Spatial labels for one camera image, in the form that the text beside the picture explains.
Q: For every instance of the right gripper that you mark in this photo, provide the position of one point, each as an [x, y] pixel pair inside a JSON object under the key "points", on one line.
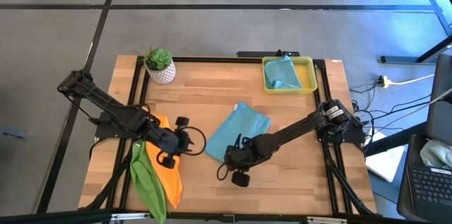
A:
{"points": [[236, 160]]}

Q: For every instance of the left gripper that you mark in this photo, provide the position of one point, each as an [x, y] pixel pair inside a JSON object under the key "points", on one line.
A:
{"points": [[169, 141]]}

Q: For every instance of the light blue microfiber towel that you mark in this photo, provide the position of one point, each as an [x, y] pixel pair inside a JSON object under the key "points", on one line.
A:
{"points": [[240, 125], [280, 72]]}

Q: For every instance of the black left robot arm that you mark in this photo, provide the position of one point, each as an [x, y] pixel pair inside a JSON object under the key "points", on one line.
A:
{"points": [[116, 111]]}

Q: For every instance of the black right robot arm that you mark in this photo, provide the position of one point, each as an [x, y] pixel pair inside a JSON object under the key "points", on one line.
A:
{"points": [[293, 130]]}

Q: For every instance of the orange microfiber towel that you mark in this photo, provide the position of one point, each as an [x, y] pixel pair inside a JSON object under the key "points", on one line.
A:
{"points": [[169, 185]]}

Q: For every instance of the green microfiber towel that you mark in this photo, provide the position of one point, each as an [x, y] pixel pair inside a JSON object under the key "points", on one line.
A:
{"points": [[146, 188]]}

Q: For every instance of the succulent in white pot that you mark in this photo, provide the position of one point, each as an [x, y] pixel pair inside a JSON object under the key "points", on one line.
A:
{"points": [[160, 72]]}

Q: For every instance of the black flat bar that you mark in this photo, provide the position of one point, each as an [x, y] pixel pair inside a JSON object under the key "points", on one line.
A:
{"points": [[254, 54]]}

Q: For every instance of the yellow plastic tray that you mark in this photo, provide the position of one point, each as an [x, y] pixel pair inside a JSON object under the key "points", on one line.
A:
{"points": [[308, 75]]}

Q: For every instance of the white flat box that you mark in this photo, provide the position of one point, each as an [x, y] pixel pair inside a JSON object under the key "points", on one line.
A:
{"points": [[386, 162]]}

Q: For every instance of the dark grey laptop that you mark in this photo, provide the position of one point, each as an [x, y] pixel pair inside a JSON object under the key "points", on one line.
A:
{"points": [[429, 188]]}

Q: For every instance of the white crumpled bag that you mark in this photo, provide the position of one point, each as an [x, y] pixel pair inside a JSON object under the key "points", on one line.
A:
{"points": [[436, 153]]}

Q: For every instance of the black aluminium frame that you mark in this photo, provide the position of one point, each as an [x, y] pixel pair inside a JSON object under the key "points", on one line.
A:
{"points": [[229, 60]]}

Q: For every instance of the silver aluminium bracket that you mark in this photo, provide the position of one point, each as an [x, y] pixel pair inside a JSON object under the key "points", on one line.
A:
{"points": [[129, 216], [326, 220]]}

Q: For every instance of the black desk leg frame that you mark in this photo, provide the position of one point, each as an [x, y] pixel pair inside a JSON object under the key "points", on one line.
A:
{"points": [[438, 49]]}

